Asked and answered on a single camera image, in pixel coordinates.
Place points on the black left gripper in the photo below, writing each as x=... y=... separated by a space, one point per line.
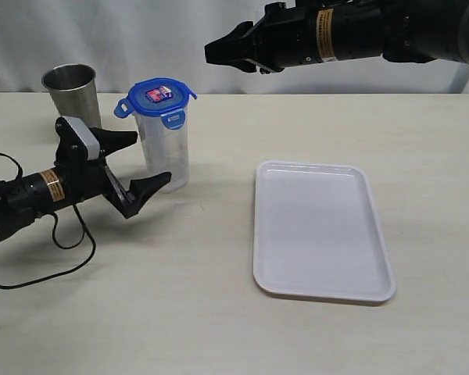
x=88 y=179

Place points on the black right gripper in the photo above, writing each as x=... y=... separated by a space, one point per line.
x=285 y=37

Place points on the blue clip-lock lid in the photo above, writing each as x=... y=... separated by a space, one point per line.
x=157 y=98

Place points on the stainless steel cup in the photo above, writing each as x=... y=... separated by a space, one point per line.
x=73 y=91

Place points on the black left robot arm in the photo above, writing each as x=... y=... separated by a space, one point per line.
x=26 y=198

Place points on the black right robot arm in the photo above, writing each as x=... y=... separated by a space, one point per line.
x=398 y=31

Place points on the clear tall plastic container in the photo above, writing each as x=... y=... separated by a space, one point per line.
x=164 y=140

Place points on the white rectangular plastic tray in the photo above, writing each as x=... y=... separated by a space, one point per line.
x=317 y=234

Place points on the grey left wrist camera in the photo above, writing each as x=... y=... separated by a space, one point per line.
x=84 y=134

